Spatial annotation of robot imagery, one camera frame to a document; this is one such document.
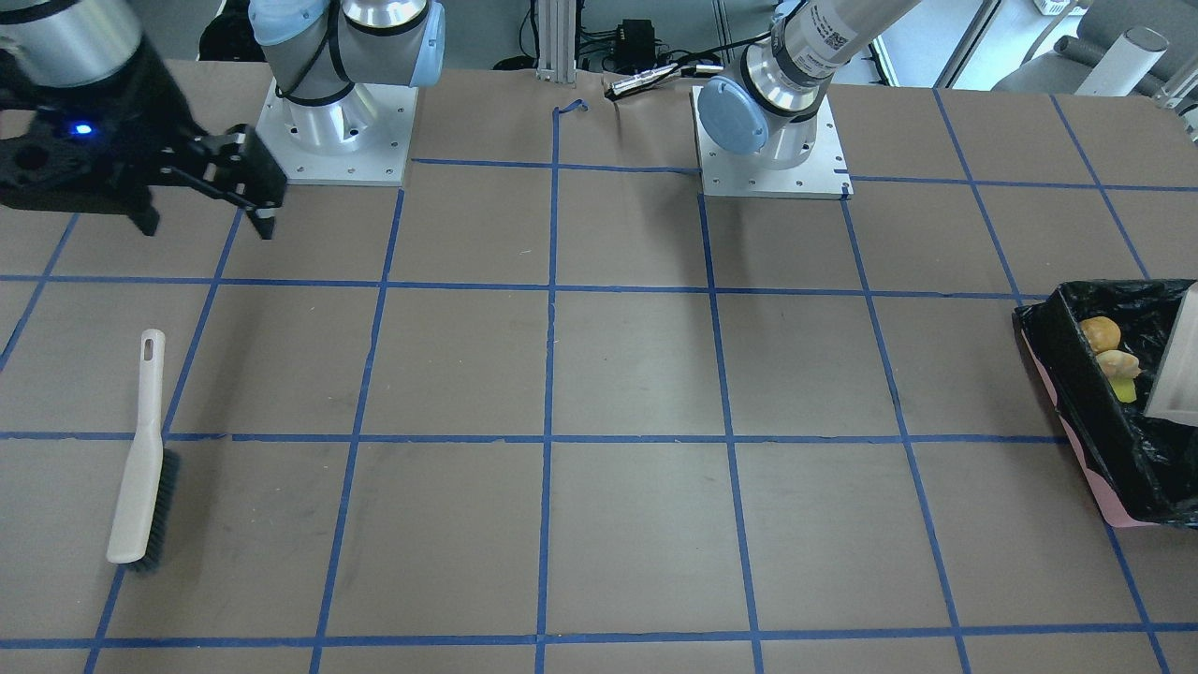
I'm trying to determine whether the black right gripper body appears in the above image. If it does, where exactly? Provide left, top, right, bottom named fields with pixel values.
left=1, top=41, right=212, bottom=236

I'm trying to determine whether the pink bin with black liner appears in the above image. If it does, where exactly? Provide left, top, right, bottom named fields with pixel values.
left=1014, top=280, right=1197, bottom=529

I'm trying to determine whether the beige plastic dustpan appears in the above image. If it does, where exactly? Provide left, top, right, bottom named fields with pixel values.
left=1144, top=283, right=1197, bottom=427

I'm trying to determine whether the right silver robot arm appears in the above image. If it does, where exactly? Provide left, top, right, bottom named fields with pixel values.
left=4, top=1, right=446, bottom=239

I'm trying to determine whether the beige hand brush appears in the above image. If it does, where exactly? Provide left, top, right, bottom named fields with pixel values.
left=105, top=328, right=180, bottom=573

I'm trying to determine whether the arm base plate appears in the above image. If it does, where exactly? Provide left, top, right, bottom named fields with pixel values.
left=256, top=83, right=420, bottom=187
left=692, top=86, right=855, bottom=200

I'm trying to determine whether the brown toy potato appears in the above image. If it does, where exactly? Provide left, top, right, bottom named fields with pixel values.
left=1079, top=315, right=1123, bottom=356

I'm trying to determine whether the aluminium frame post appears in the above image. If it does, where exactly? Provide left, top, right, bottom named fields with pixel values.
left=533, top=0, right=580, bottom=86

